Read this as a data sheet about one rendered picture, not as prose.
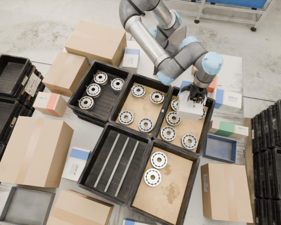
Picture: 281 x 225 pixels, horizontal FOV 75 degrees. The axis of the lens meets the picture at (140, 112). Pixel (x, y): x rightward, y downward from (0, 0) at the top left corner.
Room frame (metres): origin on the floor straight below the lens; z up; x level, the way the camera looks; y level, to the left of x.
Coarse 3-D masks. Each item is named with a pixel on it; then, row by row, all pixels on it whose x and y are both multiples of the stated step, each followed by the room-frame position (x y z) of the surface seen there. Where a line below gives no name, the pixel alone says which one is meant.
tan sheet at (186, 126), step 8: (176, 96) 0.62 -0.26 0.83; (168, 112) 0.50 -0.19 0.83; (184, 120) 0.44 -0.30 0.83; (192, 120) 0.44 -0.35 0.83; (176, 128) 0.38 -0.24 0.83; (184, 128) 0.38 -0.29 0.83; (192, 128) 0.38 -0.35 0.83; (200, 128) 0.38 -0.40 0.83; (176, 136) 0.33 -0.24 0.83; (176, 144) 0.27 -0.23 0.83
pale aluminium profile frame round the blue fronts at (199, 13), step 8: (168, 0) 2.42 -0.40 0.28; (176, 0) 2.39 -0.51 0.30; (184, 0) 2.38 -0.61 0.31; (192, 0) 2.36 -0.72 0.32; (200, 0) 2.62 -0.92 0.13; (272, 0) 2.16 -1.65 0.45; (168, 8) 2.44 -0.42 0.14; (200, 8) 2.32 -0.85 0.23; (224, 8) 2.26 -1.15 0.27; (232, 8) 2.25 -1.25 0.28; (240, 8) 2.22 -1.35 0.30; (248, 8) 2.21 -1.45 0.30; (256, 8) 2.19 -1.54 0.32; (264, 8) 2.21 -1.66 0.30; (200, 16) 2.31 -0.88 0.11; (208, 16) 2.29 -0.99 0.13; (216, 16) 2.28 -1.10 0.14; (224, 16) 2.28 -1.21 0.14; (256, 16) 2.28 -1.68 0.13; (264, 16) 2.15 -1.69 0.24; (256, 24) 2.15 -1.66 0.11
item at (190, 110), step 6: (186, 84) 0.53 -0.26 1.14; (180, 90) 0.53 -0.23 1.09; (186, 96) 0.46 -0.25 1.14; (180, 102) 0.43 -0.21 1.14; (186, 102) 0.42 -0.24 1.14; (192, 102) 0.42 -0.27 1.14; (180, 108) 0.39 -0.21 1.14; (186, 108) 0.39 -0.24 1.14; (192, 108) 0.39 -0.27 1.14; (198, 108) 0.39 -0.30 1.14; (180, 114) 0.37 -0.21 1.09; (186, 114) 0.37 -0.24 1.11; (192, 114) 0.36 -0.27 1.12; (198, 114) 0.36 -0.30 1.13
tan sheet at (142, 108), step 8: (152, 88) 0.69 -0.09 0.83; (128, 96) 0.63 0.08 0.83; (144, 96) 0.63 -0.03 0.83; (128, 104) 0.56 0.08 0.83; (136, 104) 0.56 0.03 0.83; (144, 104) 0.56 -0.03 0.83; (152, 104) 0.56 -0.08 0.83; (120, 112) 0.50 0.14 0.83; (136, 112) 0.50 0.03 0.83; (144, 112) 0.50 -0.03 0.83; (152, 112) 0.50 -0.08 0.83; (136, 120) 0.44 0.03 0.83; (152, 120) 0.44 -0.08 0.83; (136, 128) 0.39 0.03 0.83
